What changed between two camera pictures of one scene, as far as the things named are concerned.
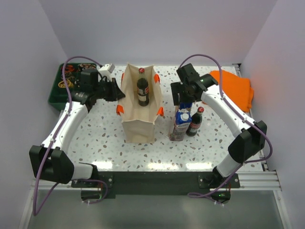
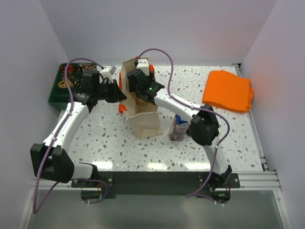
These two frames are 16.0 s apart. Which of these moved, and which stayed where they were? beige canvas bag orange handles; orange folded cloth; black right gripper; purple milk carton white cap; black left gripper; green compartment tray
Moved: black right gripper; beige canvas bag orange handles
Stayed: green compartment tray; orange folded cloth; purple milk carton white cap; black left gripper
